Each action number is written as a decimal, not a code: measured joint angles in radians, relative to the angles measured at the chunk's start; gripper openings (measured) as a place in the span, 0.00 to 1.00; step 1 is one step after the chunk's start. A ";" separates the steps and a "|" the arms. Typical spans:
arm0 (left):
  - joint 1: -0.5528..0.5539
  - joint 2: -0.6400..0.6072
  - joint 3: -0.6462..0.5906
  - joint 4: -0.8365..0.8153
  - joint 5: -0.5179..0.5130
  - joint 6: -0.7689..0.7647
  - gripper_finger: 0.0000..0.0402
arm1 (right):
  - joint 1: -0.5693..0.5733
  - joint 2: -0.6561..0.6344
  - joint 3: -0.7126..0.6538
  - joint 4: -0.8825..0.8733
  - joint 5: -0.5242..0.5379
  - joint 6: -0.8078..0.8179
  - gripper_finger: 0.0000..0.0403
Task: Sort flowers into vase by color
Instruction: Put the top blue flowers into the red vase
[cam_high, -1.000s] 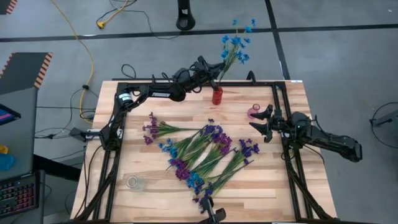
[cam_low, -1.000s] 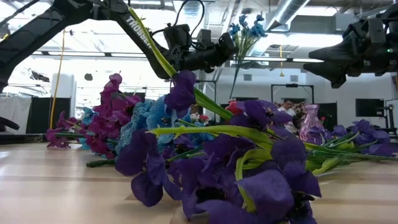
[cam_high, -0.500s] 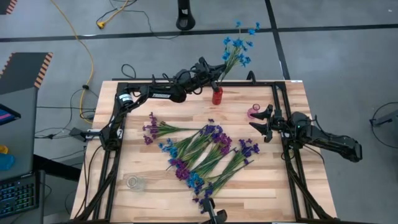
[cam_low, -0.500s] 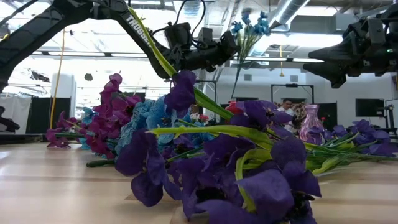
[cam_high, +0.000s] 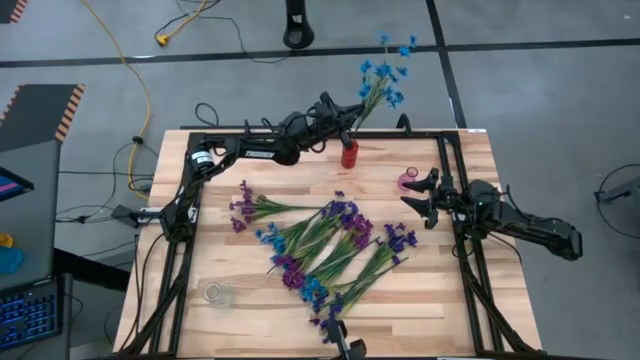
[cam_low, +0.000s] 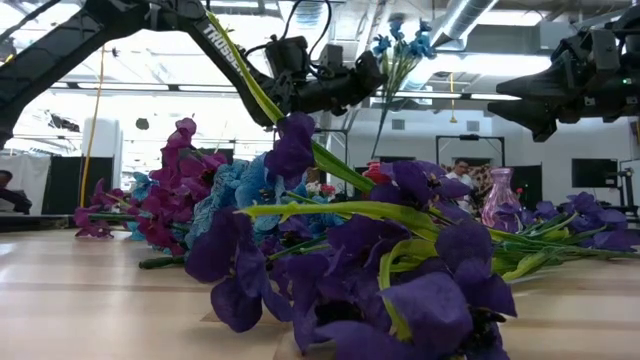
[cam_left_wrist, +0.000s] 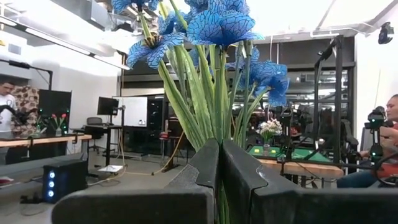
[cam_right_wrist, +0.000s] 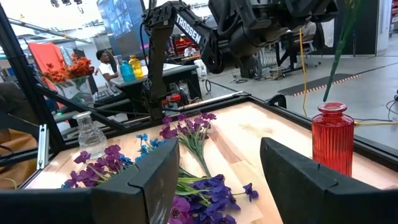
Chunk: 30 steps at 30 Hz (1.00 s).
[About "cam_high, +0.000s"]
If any long yellow cable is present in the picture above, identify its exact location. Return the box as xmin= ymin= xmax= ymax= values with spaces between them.
xmin=81 ymin=0 xmax=153 ymax=187

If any grey desk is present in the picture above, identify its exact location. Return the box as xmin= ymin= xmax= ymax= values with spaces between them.
xmin=0 ymin=139 xmax=74 ymax=360

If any black stand base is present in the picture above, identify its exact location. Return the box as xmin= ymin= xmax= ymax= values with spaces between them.
xmin=282 ymin=0 xmax=316 ymax=50

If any backlit black keyboard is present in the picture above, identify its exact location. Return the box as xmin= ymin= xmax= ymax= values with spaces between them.
xmin=0 ymin=279 xmax=65 ymax=351

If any yellow cable with plug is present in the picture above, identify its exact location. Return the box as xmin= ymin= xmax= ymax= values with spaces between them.
xmin=155 ymin=0 xmax=209 ymax=48

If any small black orange-striped mat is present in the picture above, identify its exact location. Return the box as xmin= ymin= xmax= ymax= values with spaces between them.
xmin=0 ymin=0 xmax=30 ymax=25

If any black power brick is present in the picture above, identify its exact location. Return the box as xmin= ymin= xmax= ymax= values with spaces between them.
xmin=110 ymin=203 xmax=146 ymax=229

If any black bracket object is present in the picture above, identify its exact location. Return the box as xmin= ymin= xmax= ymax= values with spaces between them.
xmin=324 ymin=319 xmax=369 ymax=360

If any black aluminium table frame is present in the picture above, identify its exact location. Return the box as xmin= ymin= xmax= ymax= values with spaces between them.
xmin=112 ymin=127 xmax=546 ymax=360

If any black looped cable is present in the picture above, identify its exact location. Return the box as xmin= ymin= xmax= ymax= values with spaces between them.
xmin=193 ymin=102 xmax=221 ymax=129

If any black floor cable bundle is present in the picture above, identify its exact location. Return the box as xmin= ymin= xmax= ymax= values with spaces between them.
xmin=54 ymin=141 xmax=157 ymax=224

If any clear glass vase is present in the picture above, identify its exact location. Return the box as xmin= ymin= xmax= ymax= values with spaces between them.
xmin=201 ymin=281 xmax=237 ymax=308

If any large black orange-striped mat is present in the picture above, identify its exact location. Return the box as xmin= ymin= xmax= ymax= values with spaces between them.
xmin=0 ymin=83 xmax=86 ymax=154

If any pink glass vase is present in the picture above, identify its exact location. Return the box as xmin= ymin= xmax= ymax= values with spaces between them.
xmin=397 ymin=166 xmax=420 ymax=194

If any thin black floor cable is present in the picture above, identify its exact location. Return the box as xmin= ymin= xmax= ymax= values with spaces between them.
xmin=154 ymin=0 xmax=290 ymax=65

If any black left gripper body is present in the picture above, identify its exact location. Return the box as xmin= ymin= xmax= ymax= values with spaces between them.
xmin=307 ymin=92 xmax=351 ymax=147

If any red glass vase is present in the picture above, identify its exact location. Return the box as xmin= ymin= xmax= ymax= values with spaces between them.
xmin=341 ymin=139 xmax=360 ymax=170

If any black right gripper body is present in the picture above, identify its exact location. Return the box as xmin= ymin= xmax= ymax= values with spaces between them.
xmin=438 ymin=174 xmax=471 ymax=227

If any blue object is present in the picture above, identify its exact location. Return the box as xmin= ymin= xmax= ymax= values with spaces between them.
xmin=0 ymin=246 xmax=25 ymax=275

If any dark screen device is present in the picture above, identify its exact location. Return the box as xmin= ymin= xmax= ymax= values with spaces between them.
xmin=0 ymin=167 xmax=35 ymax=202

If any black desk base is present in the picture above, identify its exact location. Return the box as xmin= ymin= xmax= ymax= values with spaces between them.
xmin=52 ymin=247 xmax=132 ymax=294

